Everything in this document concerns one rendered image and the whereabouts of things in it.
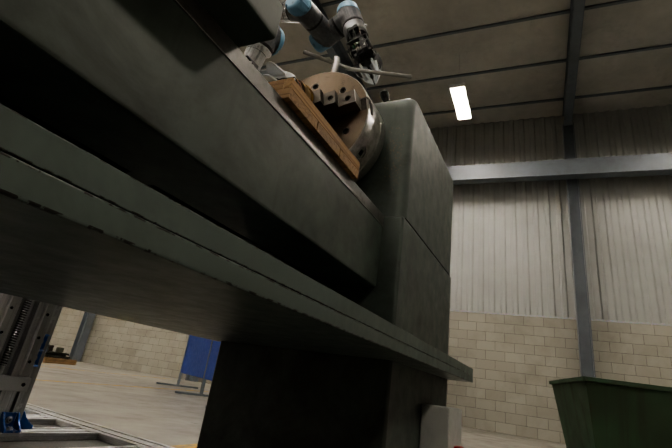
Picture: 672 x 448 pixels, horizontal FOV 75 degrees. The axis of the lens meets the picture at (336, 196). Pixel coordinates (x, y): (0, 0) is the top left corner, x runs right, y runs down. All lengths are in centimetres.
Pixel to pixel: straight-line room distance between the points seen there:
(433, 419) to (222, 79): 99
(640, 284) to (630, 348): 136
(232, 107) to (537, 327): 1052
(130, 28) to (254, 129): 22
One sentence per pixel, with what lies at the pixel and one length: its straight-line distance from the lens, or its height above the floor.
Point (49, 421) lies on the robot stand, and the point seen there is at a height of 22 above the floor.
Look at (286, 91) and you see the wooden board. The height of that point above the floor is 88.
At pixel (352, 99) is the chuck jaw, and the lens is 111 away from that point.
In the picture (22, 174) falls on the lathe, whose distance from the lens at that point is 28.
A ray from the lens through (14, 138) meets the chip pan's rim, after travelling 28.
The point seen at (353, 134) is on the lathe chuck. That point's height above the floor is 102.
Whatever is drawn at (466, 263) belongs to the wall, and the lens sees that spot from 1143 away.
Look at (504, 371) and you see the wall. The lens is 1086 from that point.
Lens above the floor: 46
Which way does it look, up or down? 23 degrees up
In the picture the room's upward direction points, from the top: 8 degrees clockwise
